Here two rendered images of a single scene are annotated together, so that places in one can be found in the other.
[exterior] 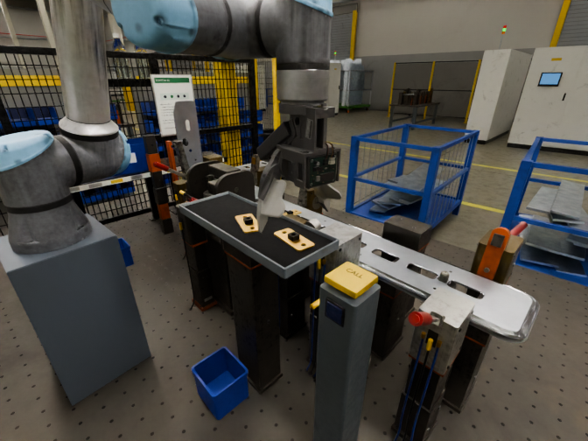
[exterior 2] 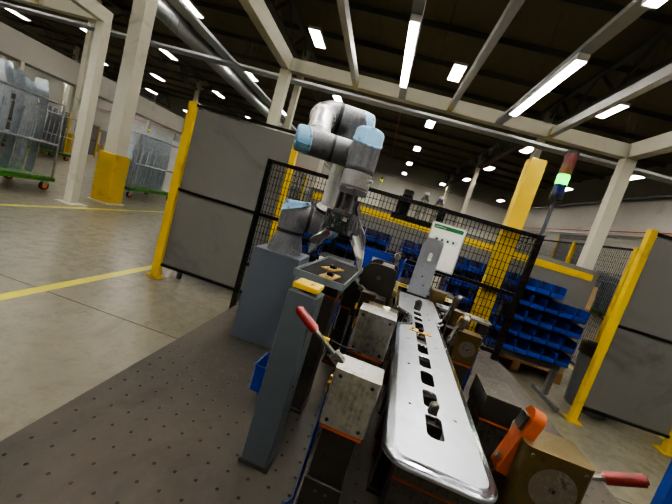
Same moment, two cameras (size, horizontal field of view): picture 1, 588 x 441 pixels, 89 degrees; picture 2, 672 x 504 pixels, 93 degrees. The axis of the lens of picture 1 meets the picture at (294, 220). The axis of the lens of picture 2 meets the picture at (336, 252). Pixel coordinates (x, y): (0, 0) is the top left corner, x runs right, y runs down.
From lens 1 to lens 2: 0.70 m
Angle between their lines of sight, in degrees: 55
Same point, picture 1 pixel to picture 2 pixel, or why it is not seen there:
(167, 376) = not seen: hidden behind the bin
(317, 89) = (349, 178)
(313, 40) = (354, 155)
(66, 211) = (291, 238)
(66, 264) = (272, 258)
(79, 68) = (332, 178)
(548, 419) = not seen: outside the picture
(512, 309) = (439, 460)
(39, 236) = (275, 242)
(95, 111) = (330, 200)
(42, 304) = (254, 270)
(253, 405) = not seen: hidden behind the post
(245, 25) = (344, 150)
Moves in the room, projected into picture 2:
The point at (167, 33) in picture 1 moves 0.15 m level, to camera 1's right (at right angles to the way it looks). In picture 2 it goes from (297, 144) to (325, 144)
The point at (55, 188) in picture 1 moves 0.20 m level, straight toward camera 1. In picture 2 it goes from (293, 225) to (271, 223)
